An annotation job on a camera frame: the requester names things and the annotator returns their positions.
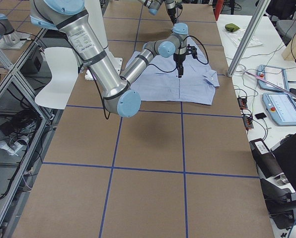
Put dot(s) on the lower teach pendant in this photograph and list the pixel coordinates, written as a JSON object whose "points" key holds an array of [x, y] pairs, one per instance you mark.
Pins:
{"points": [[281, 108]]}

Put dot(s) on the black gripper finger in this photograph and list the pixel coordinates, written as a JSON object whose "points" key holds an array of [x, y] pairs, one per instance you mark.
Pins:
{"points": [[180, 71], [174, 20]]}

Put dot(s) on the white power strip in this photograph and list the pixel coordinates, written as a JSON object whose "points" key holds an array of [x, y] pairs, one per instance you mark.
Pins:
{"points": [[14, 148]]}

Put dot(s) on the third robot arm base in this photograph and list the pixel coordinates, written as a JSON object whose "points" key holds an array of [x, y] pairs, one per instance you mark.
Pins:
{"points": [[9, 38]]}

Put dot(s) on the small black device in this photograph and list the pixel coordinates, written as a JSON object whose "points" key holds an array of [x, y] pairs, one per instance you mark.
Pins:
{"points": [[261, 116]]}

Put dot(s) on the black machine with label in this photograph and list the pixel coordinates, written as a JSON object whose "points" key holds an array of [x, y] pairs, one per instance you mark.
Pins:
{"points": [[280, 202]]}

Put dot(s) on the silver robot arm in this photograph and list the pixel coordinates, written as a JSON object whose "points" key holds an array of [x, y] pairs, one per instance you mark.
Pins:
{"points": [[171, 7], [82, 22]]}

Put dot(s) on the white plastic chair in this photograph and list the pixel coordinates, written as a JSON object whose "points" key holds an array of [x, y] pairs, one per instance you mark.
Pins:
{"points": [[64, 70]]}

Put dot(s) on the upper teach pendant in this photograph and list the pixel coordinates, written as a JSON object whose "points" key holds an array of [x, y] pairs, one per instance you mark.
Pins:
{"points": [[274, 79]]}

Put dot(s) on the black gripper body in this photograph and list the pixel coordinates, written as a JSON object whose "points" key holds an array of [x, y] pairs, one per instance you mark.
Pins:
{"points": [[178, 58], [172, 12]]}

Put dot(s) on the orange circuit board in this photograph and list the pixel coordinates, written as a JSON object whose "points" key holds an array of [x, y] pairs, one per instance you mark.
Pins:
{"points": [[248, 121], [242, 102]]}

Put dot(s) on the red fire extinguisher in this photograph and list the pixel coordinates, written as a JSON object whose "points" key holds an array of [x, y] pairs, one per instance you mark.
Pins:
{"points": [[218, 8]]}

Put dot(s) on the green cloth bundle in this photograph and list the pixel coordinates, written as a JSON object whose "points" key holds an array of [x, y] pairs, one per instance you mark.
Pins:
{"points": [[231, 27]]}

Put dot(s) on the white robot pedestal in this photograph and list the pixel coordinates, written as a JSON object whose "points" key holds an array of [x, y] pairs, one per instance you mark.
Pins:
{"points": [[96, 22]]}

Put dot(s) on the aluminium frame rack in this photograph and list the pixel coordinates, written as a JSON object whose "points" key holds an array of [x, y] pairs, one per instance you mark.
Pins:
{"points": [[22, 118]]}

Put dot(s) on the aluminium frame post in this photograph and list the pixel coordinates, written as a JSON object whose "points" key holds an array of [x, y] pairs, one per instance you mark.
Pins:
{"points": [[253, 23]]}

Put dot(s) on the light blue striped shirt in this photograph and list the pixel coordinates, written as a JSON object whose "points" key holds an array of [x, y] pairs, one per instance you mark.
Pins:
{"points": [[160, 81]]}

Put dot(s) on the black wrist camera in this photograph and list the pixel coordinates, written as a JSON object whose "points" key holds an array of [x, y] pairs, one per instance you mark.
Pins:
{"points": [[191, 50]]}

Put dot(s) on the teach pendant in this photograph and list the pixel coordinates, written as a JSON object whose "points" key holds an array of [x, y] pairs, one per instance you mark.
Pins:
{"points": [[274, 79], [281, 108]]}

